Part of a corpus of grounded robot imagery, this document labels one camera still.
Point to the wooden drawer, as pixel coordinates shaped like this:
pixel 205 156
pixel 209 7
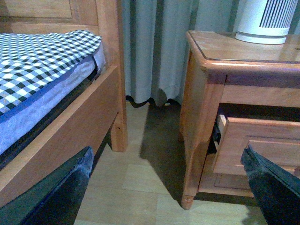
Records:
pixel 277 141
pixel 219 183

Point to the wooden nightstand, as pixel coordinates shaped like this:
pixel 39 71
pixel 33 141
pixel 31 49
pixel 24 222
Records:
pixel 237 79

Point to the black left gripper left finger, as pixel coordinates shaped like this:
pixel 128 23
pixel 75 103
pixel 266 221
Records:
pixel 56 199

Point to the white ribbed air purifier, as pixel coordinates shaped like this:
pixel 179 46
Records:
pixel 266 21

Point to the checkered bed sheet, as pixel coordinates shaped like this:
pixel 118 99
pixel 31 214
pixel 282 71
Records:
pixel 28 62

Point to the blue mattress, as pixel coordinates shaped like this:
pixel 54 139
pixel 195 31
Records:
pixel 21 119

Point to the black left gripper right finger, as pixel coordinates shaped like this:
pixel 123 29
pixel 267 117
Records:
pixel 276 191

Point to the grey curtain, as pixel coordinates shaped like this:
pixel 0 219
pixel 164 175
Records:
pixel 155 46

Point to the wooden bed frame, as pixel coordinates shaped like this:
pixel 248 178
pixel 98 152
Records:
pixel 99 110

